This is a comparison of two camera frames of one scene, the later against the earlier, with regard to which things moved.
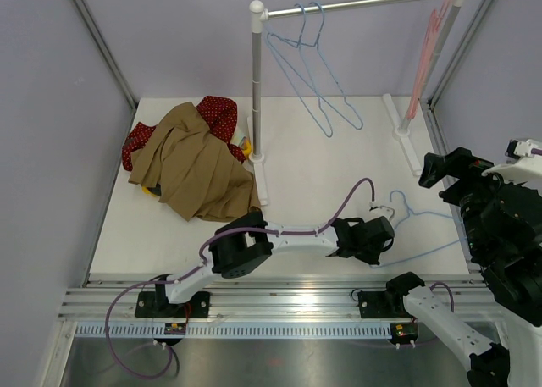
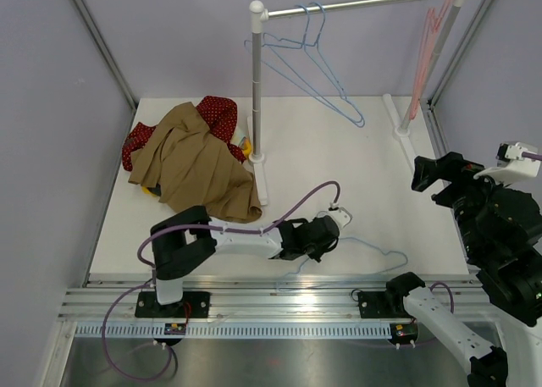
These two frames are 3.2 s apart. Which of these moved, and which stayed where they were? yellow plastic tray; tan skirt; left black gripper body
Moved: left black gripper body
Stayed: tan skirt; yellow plastic tray
